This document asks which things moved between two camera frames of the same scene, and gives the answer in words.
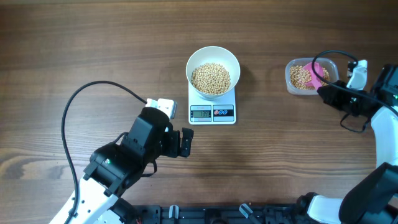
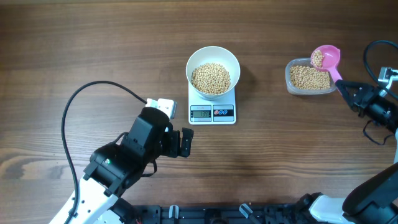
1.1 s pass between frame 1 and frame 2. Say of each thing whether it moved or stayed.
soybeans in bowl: stayed
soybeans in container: stayed
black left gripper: stayed
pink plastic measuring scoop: moved
